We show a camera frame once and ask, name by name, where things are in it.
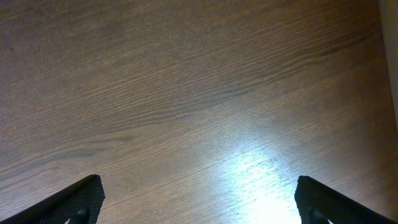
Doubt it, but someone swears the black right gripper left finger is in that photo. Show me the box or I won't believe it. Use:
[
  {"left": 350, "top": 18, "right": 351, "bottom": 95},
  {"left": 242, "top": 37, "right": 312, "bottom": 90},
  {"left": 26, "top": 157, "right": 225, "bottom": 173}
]
[{"left": 1, "top": 174, "right": 105, "bottom": 224}]

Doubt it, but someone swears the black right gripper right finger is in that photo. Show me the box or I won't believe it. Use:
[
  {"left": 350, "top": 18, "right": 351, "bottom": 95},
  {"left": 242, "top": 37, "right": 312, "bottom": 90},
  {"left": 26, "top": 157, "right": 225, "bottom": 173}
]
[{"left": 294, "top": 175, "right": 397, "bottom": 224}]

